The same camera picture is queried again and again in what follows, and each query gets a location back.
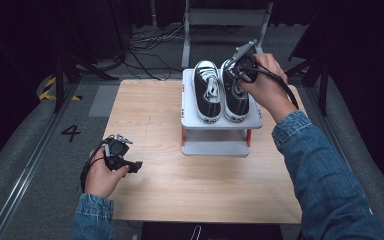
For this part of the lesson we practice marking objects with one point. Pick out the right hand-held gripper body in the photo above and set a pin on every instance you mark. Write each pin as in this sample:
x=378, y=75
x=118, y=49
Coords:
x=246, y=61

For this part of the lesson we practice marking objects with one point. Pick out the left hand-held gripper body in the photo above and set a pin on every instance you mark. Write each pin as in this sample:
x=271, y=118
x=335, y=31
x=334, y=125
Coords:
x=116, y=151

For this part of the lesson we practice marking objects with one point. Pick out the black canvas sneaker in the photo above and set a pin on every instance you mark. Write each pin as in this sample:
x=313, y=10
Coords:
x=237, y=105
x=207, y=103

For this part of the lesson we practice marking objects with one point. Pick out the white shoe rack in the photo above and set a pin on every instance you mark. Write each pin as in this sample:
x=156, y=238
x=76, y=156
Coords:
x=213, y=138

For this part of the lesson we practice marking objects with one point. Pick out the person's left hand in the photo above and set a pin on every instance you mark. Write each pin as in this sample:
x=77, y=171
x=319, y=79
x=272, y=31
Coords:
x=101, y=178

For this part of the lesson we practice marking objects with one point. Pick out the person's right hand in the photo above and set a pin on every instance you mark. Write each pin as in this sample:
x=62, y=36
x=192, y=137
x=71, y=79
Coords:
x=270, y=88

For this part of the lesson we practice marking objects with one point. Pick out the grey metal stand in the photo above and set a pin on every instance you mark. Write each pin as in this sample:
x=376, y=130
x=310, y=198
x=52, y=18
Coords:
x=226, y=17

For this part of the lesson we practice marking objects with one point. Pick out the black tripod stand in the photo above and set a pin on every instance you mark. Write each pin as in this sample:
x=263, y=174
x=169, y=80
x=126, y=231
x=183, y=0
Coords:
x=60, y=83
x=323, y=86

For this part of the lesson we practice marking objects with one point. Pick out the metal floor rail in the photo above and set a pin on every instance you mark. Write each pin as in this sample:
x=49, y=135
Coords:
x=30, y=166

